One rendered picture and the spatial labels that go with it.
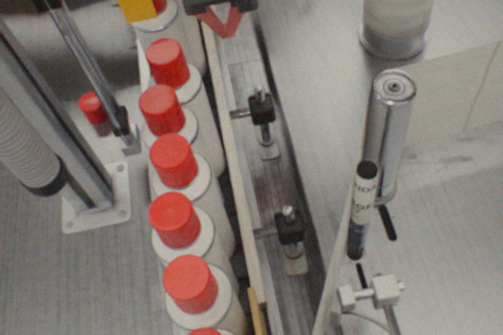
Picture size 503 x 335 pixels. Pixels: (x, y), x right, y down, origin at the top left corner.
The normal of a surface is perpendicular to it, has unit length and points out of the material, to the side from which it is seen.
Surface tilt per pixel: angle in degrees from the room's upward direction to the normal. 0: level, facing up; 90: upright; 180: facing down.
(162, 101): 3
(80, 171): 90
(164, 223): 2
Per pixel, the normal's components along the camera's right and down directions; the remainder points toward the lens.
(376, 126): -0.71, 0.64
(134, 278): -0.10, -0.51
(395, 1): -0.32, 0.82
